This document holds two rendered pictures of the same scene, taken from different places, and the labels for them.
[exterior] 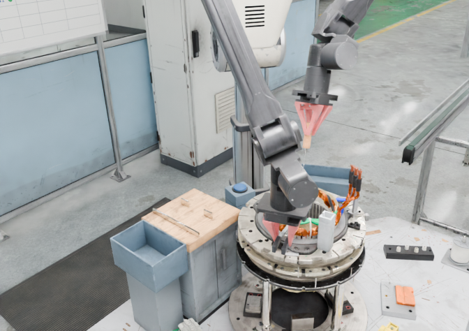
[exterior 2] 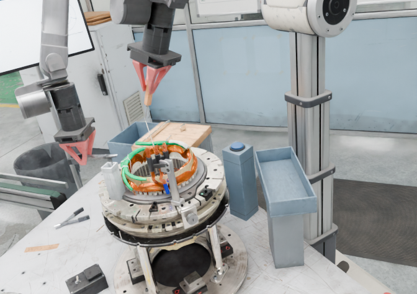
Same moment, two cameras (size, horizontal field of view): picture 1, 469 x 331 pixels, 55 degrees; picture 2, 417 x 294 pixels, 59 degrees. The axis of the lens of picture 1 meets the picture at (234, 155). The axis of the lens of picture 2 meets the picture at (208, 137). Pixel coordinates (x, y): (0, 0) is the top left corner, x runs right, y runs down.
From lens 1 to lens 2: 1.33 m
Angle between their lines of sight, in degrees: 67
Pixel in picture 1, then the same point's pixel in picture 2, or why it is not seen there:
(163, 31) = not seen: outside the picture
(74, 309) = not seen: hidden behind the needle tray
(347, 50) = (116, 2)
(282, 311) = (178, 257)
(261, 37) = not seen: outside the picture
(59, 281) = not seen: hidden behind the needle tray
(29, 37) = not seen: outside the picture
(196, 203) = (187, 133)
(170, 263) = (121, 150)
